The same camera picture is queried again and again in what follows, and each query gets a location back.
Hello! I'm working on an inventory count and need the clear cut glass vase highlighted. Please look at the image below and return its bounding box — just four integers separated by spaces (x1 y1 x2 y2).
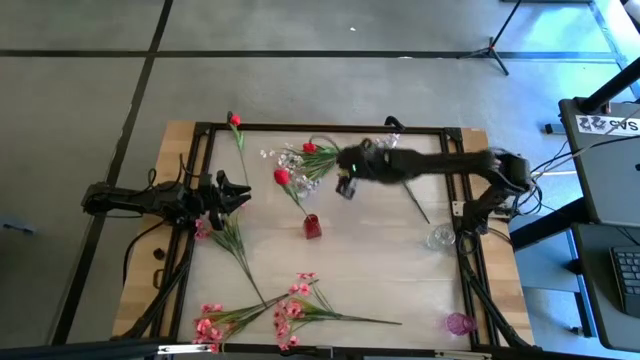
425 223 457 252

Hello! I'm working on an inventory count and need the black keyboard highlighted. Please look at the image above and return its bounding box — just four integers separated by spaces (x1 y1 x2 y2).
609 244 640 319

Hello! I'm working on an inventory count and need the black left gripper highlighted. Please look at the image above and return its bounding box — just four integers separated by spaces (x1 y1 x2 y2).
197 169 253 231

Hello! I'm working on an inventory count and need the grey cart with label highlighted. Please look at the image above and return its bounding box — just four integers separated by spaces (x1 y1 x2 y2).
558 97 640 229

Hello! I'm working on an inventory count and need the grey floor object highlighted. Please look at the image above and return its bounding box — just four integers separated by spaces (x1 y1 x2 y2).
0 215 37 236

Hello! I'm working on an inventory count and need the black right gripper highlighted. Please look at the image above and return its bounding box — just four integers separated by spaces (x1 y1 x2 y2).
335 142 392 201

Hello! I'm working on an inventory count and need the black slanted pole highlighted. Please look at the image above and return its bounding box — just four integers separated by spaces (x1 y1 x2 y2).
579 57 640 114

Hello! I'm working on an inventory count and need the black aluminium table frame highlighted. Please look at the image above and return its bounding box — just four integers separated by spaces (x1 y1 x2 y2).
119 119 534 351

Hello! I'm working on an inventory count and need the silver metal bracket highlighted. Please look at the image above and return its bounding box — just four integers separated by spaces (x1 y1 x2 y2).
157 342 215 356

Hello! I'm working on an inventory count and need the black tripod stand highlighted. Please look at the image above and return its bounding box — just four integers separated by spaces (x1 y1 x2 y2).
457 0 524 77

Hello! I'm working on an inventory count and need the white cable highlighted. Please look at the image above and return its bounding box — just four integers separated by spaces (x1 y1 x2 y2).
530 169 592 179

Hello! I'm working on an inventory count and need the grey side desk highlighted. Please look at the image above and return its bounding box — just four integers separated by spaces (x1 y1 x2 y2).
572 222 640 351

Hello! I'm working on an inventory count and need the black cable on cart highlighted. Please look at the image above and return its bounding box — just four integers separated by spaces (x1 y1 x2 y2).
529 133 640 174

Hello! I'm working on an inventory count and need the red glass vase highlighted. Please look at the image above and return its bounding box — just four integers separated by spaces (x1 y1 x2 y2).
302 213 324 241

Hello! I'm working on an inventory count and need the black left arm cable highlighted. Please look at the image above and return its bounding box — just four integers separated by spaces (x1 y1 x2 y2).
122 219 169 289

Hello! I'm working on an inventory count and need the purple glass vase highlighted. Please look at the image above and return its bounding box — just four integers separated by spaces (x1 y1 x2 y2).
443 312 479 337

